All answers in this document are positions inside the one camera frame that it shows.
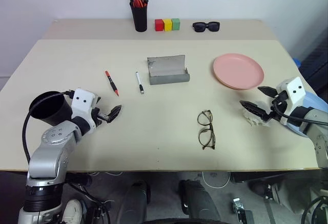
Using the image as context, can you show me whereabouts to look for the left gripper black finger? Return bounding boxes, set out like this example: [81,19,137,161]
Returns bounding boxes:
[109,104,123,118]
[105,111,119,125]

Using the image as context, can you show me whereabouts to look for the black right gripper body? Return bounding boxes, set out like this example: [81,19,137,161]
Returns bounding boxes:
[268,90,290,123]

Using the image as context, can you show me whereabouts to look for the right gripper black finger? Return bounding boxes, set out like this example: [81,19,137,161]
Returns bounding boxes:
[257,86,278,98]
[239,100,273,122]

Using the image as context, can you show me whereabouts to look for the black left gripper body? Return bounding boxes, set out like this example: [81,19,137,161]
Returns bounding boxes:
[90,95,110,128]

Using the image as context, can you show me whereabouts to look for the crumpled white paper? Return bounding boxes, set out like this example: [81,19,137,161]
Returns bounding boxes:
[242,100,272,128]

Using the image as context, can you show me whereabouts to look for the red and black pen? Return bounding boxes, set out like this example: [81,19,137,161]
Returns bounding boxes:
[104,70,120,97]

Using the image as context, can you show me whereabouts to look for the pink plate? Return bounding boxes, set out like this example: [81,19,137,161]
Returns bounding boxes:
[213,53,265,91]

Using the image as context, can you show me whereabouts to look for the white marker with black cap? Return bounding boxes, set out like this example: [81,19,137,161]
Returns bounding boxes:
[135,71,145,95]

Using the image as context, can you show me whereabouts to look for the dark woven object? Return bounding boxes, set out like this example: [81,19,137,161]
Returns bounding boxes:
[298,32,328,95]

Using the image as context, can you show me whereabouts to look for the tortoiseshell eyeglasses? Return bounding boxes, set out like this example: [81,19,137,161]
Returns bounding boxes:
[197,109,216,151]

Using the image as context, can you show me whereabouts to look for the grey glasses case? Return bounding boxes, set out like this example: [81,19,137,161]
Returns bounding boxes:
[147,54,191,86]

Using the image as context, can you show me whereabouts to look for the dark rounded shape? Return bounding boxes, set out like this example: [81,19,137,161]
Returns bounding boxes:
[177,179,221,223]
[115,179,152,224]

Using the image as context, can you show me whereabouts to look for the black sunglasses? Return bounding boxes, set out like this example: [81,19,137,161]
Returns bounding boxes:
[192,22,221,33]

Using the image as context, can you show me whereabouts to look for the black pen holder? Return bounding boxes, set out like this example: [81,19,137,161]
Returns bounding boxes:
[129,1,149,33]

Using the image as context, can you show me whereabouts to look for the white shoe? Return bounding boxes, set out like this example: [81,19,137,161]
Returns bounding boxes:
[62,199,85,224]

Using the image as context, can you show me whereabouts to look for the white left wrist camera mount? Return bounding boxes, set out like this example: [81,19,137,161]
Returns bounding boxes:
[71,88,96,123]

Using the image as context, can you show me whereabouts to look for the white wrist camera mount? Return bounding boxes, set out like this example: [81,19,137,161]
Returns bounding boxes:
[276,76,306,118]
[71,88,96,123]

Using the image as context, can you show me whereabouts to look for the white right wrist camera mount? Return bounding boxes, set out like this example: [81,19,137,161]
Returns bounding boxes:
[276,76,306,118]

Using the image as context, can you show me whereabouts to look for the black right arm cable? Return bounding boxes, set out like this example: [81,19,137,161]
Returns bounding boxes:
[271,100,328,127]

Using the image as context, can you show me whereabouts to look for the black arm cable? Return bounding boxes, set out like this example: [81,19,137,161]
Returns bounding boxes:
[271,100,328,127]
[22,90,75,164]

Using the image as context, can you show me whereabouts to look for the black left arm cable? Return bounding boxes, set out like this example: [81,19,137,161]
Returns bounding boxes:
[22,90,75,164]

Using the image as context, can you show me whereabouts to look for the metal caster bracket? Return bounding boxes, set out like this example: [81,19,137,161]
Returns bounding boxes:
[231,197,255,224]

